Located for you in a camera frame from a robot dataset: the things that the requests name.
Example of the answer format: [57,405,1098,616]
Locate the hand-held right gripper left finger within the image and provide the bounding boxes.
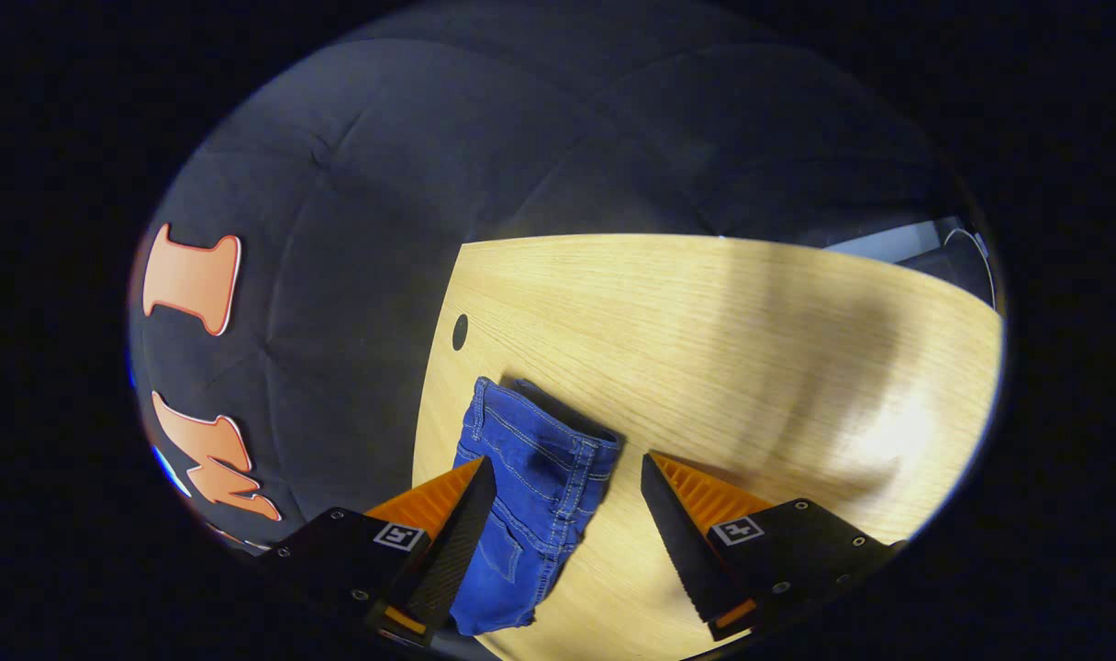
[255,456,497,648]

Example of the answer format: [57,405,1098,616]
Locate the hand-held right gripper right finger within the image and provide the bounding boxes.
[641,452,908,642]

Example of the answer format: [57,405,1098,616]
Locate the blue denim jeans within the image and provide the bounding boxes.
[448,375,625,637]

